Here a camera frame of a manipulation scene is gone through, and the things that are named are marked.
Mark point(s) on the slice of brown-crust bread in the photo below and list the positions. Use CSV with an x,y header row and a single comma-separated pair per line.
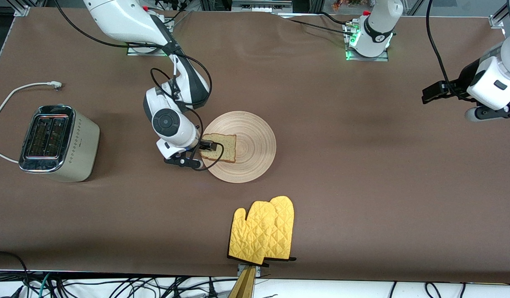
x,y
226,147

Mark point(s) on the round light wooden plate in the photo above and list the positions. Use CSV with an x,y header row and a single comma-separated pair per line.
x,y
255,124

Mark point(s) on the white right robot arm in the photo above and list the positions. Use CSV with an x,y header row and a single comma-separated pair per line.
x,y
126,20

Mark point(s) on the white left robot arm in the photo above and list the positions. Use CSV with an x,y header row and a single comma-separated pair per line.
x,y
375,37

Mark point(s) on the cream and chrome toaster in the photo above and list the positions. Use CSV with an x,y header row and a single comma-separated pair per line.
x,y
83,145

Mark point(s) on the yellow quilted oven mitt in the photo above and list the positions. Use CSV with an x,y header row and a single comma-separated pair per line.
x,y
251,231
285,223

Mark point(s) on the grey metal box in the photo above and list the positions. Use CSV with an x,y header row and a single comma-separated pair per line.
x,y
259,5

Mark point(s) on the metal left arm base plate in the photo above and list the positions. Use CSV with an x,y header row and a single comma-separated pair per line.
x,y
364,59

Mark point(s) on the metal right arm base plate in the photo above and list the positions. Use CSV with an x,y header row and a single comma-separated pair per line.
x,y
135,53

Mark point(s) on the small metal bracket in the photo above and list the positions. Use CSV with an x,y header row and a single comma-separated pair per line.
x,y
240,269

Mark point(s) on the wooden post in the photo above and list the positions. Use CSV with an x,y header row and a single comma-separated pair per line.
x,y
244,287

